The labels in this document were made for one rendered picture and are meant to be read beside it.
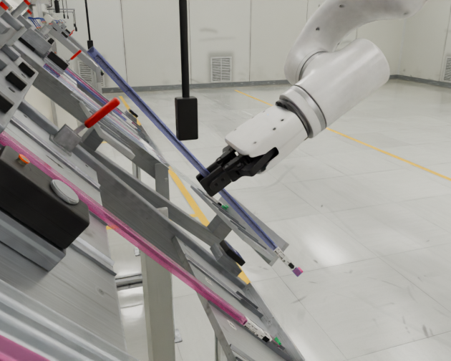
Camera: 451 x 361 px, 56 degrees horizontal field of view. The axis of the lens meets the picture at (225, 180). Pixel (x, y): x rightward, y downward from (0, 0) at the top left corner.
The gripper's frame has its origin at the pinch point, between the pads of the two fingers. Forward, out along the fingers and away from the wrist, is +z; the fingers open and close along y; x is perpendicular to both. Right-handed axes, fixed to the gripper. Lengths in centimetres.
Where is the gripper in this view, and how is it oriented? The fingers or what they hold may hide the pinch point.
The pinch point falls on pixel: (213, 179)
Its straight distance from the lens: 65.4
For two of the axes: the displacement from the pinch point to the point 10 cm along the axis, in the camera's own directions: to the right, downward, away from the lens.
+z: -8.0, 6.0, -0.7
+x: 5.1, 7.3, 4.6
